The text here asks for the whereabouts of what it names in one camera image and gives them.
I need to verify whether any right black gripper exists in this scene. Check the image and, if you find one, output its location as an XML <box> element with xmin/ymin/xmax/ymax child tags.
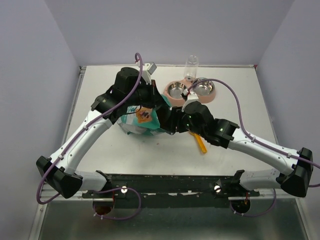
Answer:
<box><xmin>163</xmin><ymin>106</ymin><xmax>206</xmax><ymax>138</ymax></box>

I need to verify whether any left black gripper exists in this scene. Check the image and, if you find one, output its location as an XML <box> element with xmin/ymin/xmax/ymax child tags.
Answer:
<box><xmin>125</xmin><ymin>79</ymin><xmax>167</xmax><ymax>109</ymax></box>

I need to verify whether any teal dog food bag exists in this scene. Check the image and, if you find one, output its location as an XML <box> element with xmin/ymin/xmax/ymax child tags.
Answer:
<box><xmin>116</xmin><ymin>105</ymin><xmax>165</xmax><ymax>136</ymax></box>

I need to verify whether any yellow plastic scoop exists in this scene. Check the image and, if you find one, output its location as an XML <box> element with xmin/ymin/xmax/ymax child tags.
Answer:
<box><xmin>189</xmin><ymin>131</ymin><xmax>208</xmax><ymax>155</ymax></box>

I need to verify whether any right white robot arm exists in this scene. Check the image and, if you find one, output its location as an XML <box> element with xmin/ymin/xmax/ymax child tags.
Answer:
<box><xmin>156</xmin><ymin>101</ymin><xmax>313</xmax><ymax>198</ymax></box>

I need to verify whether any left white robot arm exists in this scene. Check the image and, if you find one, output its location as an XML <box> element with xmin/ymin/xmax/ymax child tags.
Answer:
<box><xmin>36</xmin><ymin>67</ymin><xmax>171</xmax><ymax>199</ymax></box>

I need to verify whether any pink double pet bowl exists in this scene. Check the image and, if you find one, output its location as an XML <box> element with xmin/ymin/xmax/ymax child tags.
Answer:
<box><xmin>162</xmin><ymin>77</ymin><xmax>217</xmax><ymax>107</ymax></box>

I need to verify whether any clear water bottle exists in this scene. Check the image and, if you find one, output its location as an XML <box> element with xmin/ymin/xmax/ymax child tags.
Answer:
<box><xmin>184</xmin><ymin>55</ymin><xmax>199</xmax><ymax>82</ymax></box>

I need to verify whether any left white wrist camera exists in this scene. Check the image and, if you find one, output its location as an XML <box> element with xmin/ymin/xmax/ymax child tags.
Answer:
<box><xmin>135</xmin><ymin>61</ymin><xmax>157</xmax><ymax>85</ymax></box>

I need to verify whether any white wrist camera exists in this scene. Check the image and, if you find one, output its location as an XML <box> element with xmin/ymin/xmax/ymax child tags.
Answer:
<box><xmin>181</xmin><ymin>89</ymin><xmax>199</xmax><ymax>112</ymax></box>
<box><xmin>135</xmin><ymin>61</ymin><xmax>157</xmax><ymax>85</ymax></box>

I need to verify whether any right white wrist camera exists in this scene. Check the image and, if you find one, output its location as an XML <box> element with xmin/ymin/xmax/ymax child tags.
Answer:
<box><xmin>181</xmin><ymin>89</ymin><xmax>199</xmax><ymax>112</ymax></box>

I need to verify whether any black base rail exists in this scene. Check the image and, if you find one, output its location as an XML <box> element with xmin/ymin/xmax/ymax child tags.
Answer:
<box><xmin>82</xmin><ymin>170</ymin><xmax>260</xmax><ymax>209</ymax></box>

